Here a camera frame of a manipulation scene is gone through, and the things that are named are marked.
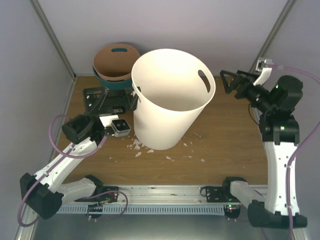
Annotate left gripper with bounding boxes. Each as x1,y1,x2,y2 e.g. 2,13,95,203
83,86,142,127

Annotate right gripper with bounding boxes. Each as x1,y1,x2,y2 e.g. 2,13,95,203
219,70,275,114

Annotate large white round bin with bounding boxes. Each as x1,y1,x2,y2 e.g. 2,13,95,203
131,48,216,151

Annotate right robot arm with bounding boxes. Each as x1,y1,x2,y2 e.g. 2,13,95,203
220,70,308,230

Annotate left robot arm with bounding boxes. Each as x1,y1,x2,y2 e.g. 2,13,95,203
20,87,139,220

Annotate teal plastic bin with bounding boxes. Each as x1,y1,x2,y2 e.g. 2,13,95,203
92,66,132,90

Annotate pink plastic bin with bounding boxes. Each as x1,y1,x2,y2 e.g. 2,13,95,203
93,43,140,82

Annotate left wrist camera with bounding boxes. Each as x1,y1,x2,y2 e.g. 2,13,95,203
99,115,131,138

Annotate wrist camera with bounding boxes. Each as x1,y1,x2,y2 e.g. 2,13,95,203
99,115,131,138
253,57,273,86

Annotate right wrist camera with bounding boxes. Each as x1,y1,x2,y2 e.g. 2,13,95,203
253,57,273,86

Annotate right aluminium frame post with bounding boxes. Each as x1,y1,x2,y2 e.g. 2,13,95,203
256,0,297,59

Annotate aluminium frame post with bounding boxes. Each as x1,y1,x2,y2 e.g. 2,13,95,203
256,0,297,59
29,0,77,81

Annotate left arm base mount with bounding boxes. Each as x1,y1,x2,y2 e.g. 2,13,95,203
75,186,119,203

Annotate aluminium front rail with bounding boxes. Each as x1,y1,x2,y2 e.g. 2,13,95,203
57,184,271,206

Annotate left aluminium frame post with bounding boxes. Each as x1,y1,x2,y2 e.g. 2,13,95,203
29,0,77,81

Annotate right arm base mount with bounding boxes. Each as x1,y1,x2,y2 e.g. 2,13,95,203
199,186,240,204

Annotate grey slotted cable duct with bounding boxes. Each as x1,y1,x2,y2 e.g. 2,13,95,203
58,204,225,216

